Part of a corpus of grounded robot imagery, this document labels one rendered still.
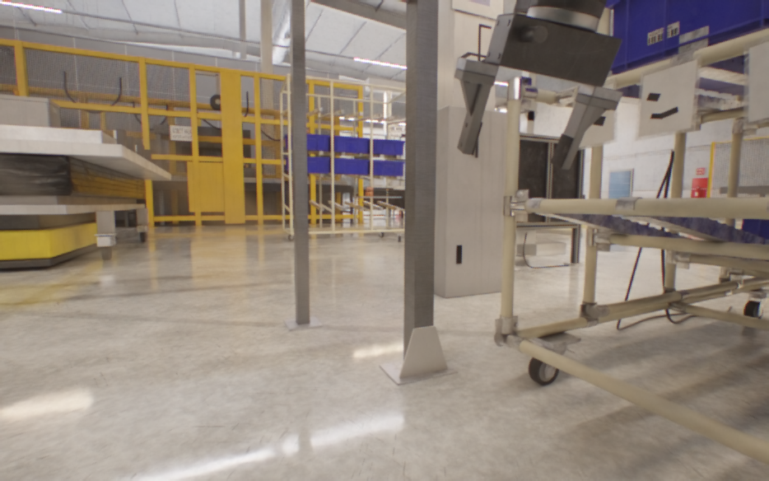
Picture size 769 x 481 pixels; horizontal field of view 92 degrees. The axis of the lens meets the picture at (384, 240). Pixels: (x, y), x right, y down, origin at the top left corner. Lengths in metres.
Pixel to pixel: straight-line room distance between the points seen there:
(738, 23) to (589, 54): 0.43
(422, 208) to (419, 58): 0.36
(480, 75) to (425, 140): 0.53
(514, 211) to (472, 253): 1.00
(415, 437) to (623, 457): 0.37
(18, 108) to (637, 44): 7.61
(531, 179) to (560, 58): 2.32
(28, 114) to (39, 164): 4.56
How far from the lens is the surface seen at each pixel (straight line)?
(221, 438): 0.87
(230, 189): 8.04
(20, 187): 3.26
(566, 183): 3.03
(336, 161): 4.21
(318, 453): 0.79
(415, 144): 0.96
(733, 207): 0.67
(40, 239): 3.37
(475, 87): 0.47
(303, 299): 1.42
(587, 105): 0.53
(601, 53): 0.51
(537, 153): 2.83
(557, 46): 0.49
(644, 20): 0.99
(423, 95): 0.99
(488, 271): 1.95
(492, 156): 1.94
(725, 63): 0.98
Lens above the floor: 0.45
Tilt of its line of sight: 6 degrees down
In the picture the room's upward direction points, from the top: straight up
